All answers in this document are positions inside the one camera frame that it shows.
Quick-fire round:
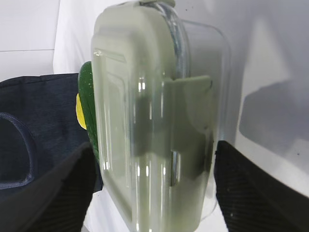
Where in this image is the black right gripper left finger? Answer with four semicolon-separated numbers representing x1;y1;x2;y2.
0;143;97;232

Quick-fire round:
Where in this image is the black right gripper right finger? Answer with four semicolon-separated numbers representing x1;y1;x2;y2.
214;141;309;232

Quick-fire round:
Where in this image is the dark navy lunch bag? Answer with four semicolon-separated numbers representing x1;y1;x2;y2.
0;73;89;183

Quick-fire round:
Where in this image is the yellow lemon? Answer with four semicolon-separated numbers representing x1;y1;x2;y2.
75;94;87;130

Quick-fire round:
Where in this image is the green cucumber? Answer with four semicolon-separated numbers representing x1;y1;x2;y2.
78;61;99;163

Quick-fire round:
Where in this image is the glass container with green lid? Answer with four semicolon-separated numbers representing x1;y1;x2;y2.
92;0;229;232

